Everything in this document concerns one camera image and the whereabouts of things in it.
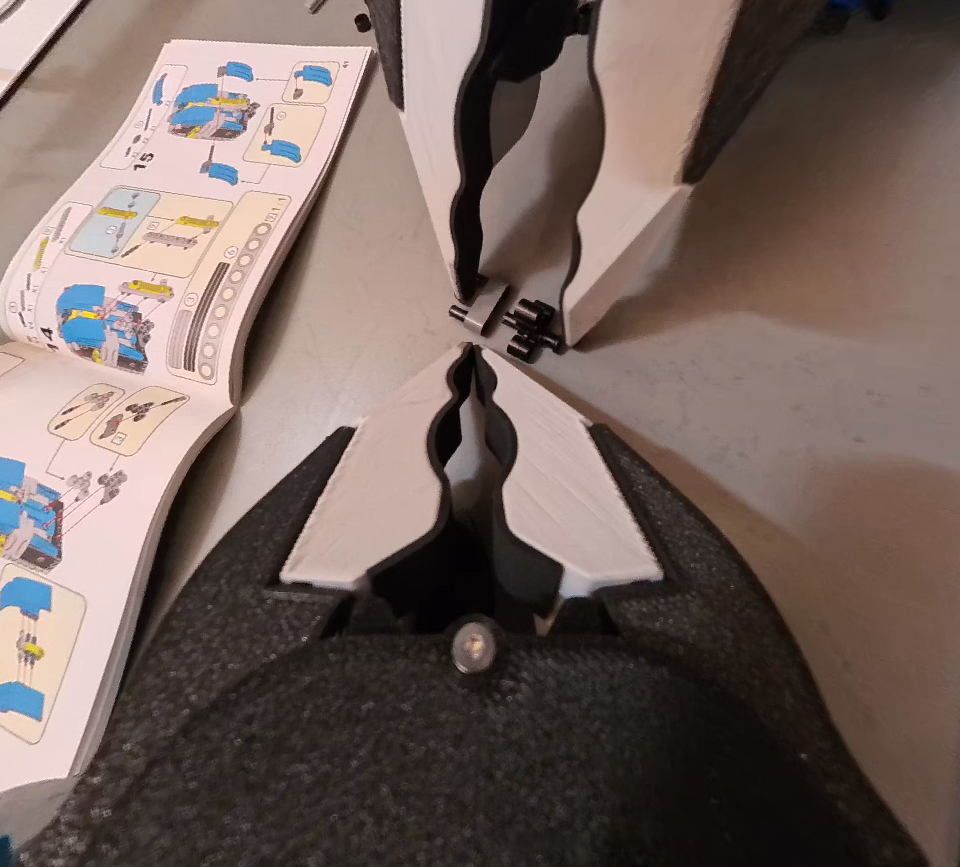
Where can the grey desk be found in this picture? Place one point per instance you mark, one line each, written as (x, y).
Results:
(787, 357)

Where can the black cross connector piece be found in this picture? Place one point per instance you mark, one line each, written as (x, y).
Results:
(529, 327)

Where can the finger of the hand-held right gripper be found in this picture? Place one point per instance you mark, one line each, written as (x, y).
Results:
(435, 57)
(660, 94)

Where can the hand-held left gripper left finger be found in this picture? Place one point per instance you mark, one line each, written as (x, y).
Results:
(375, 499)

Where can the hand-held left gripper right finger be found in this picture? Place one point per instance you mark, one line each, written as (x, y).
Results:
(570, 499)

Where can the grey brick with black pins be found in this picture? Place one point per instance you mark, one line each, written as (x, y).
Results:
(484, 304)

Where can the open instruction booklet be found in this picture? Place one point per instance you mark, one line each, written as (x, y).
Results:
(225, 222)

